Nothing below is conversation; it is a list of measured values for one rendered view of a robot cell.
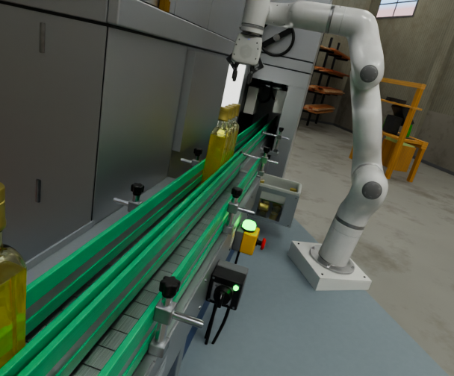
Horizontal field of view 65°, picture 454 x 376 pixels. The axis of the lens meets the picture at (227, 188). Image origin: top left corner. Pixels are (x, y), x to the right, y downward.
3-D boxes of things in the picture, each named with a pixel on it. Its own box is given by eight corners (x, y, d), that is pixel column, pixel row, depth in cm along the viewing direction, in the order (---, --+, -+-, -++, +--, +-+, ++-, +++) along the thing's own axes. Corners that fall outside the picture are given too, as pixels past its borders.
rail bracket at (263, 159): (237, 167, 157) (243, 140, 153) (274, 177, 154) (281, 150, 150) (235, 169, 154) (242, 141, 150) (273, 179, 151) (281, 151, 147)
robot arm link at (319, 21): (334, 10, 131) (255, -2, 137) (334, 2, 117) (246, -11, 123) (328, 36, 134) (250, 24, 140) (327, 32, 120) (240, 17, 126)
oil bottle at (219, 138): (205, 179, 135) (216, 124, 128) (219, 183, 134) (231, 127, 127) (200, 183, 130) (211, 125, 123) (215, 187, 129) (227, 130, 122)
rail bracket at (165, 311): (154, 340, 58) (167, 270, 53) (198, 356, 56) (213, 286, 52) (143, 358, 54) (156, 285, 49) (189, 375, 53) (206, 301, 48)
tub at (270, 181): (253, 187, 177) (257, 171, 175) (297, 199, 174) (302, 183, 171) (246, 198, 161) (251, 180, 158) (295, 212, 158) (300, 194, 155)
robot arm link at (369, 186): (363, 221, 146) (389, 168, 137) (367, 241, 129) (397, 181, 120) (334, 210, 148) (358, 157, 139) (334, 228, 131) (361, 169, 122)
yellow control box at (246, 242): (235, 241, 121) (240, 221, 119) (256, 248, 120) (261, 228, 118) (231, 251, 115) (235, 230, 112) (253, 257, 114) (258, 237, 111)
